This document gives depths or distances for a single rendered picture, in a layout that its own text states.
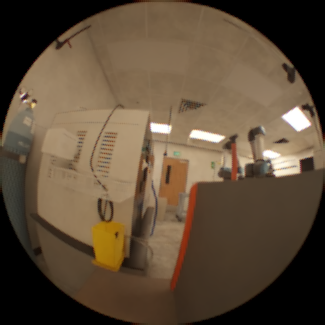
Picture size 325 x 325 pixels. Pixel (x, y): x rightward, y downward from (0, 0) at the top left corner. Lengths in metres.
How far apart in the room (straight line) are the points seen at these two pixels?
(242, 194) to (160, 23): 1.73
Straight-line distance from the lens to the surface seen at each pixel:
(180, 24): 1.71
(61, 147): 0.50
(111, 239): 0.40
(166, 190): 4.47
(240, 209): 0.15
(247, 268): 0.15
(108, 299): 0.47
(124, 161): 0.48
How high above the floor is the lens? 1.12
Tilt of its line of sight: 10 degrees up
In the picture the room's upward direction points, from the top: 8 degrees clockwise
